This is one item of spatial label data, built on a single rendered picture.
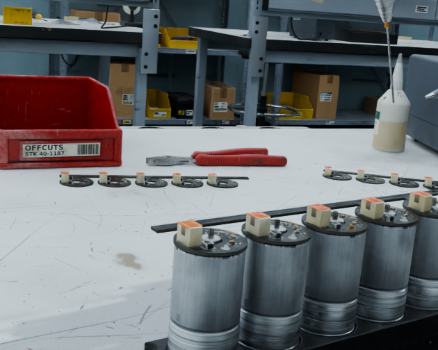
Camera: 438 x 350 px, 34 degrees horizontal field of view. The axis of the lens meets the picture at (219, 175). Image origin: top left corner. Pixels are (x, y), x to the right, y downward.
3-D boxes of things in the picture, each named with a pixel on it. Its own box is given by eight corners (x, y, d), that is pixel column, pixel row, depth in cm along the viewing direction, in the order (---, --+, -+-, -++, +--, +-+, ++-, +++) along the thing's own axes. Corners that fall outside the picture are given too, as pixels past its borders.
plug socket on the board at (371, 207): (387, 217, 28) (390, 201, 28) (372, 219, 28) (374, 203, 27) (372, 212, 29) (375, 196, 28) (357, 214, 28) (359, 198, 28)
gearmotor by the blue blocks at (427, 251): (457, 322, 31) (475, 209, 30) (419, 332, 30) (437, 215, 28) (414, 301, 33) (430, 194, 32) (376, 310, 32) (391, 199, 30)
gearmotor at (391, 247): (413, 335, 29) (431, 217, 28) (370, 347, 28) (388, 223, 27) (370, 311, 31) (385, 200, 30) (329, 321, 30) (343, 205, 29)
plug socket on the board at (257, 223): (275, 235, 25) (277, 216, 25) (256, 237, 24) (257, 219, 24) (261, 228, 26) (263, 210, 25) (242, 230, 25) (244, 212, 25)
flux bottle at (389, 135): (392, 145, 77) (404, 52, 75) (411, 152, 74) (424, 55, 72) (365, 145, 76) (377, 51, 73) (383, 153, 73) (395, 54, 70)
